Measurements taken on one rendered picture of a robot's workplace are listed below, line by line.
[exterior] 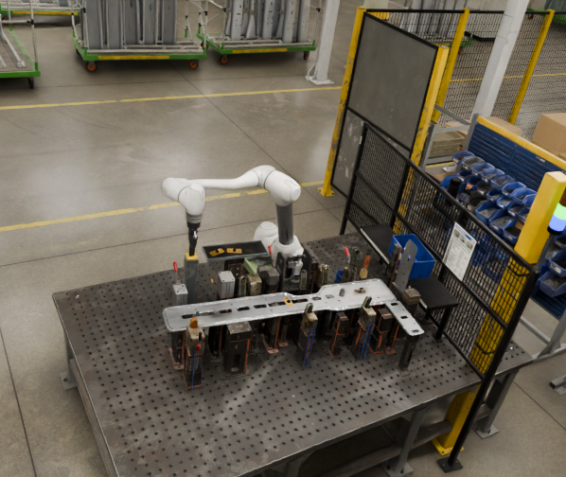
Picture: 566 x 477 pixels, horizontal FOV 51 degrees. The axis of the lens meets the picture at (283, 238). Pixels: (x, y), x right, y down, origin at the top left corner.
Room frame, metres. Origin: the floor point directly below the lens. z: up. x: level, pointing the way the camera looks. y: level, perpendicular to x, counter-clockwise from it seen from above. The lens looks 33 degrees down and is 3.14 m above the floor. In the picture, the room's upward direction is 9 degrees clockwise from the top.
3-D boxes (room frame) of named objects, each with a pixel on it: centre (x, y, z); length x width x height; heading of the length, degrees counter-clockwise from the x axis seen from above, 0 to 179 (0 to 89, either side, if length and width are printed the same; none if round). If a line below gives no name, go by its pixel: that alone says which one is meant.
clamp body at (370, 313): (2.68, -0.54, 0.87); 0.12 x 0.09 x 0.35; 26
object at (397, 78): (5.49, -0.73, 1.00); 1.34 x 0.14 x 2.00; 34
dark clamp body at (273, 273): (2.86, 0.03, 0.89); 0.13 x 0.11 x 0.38; 26
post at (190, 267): (2.78, 0.50, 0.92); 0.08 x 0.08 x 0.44; 26
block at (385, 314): (2.76, -0.66, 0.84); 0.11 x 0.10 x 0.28; 26
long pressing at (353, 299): (2.68, -0.07, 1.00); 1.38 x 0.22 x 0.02; 116
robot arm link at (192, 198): (2.79, 0.51, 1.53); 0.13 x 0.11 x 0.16; 56
